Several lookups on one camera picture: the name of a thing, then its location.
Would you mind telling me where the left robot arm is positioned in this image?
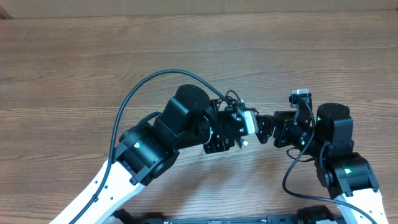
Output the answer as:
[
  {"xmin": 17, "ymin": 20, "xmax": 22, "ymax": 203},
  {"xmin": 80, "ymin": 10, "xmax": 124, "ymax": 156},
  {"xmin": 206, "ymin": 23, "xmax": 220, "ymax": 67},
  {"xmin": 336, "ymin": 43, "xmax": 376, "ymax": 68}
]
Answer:
[{"xmin": 53, "ymin": 85, "xmax": 257, "ymax": 223}]

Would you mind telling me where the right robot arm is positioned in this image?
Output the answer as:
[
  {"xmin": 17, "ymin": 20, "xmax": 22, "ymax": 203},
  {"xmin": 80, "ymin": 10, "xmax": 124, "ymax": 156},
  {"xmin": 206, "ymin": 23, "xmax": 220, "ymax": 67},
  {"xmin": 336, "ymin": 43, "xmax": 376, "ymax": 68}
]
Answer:
[{"xmin": 256, "ymin": 100, "xmax": 387, "ymax": 223}]

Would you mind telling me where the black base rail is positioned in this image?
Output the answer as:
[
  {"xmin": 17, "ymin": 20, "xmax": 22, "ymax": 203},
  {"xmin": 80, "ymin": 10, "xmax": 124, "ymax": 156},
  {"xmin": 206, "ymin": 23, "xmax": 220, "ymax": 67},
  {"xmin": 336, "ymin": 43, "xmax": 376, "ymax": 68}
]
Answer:
[{"xmin": 109, "ymin": 206, "xmax": 346, "ymax": 224}]

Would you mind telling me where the black USB cable bundle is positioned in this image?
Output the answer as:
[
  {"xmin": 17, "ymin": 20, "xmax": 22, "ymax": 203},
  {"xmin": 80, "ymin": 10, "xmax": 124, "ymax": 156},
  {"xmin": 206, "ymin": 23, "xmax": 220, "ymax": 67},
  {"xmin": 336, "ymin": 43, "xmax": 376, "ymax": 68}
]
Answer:
[{"xmin": 217, "ymin": 90, "xmax": 261, "ymax": 149}]

